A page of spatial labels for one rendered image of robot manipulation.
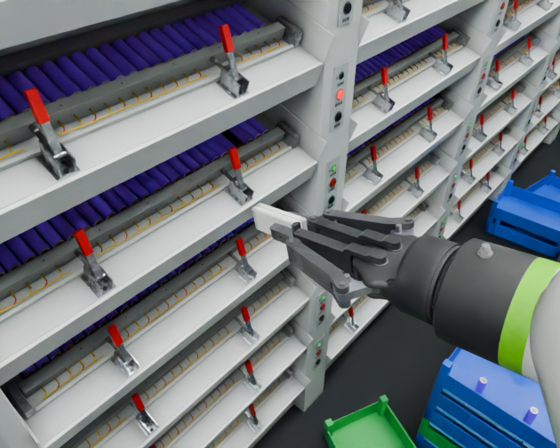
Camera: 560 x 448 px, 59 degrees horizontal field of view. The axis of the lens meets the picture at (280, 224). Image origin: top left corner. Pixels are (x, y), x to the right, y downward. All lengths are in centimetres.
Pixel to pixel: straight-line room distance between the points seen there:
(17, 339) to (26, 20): 37
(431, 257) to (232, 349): 70
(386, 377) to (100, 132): 128
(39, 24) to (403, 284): 40
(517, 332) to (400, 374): 131
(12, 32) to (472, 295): 45
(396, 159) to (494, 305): 93
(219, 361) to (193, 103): 56
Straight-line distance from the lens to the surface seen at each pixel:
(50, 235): 74
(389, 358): 172
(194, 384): 103
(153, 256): 73
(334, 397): 162
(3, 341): 69
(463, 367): 135
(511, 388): 136
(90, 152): 61
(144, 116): 66
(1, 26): 52
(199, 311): 89
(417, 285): 43
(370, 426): 158
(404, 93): 119
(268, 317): 111
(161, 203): 77
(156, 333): 87
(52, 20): 54
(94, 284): 70
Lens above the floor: 138
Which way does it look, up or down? 40 degrees down
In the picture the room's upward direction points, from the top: straight up
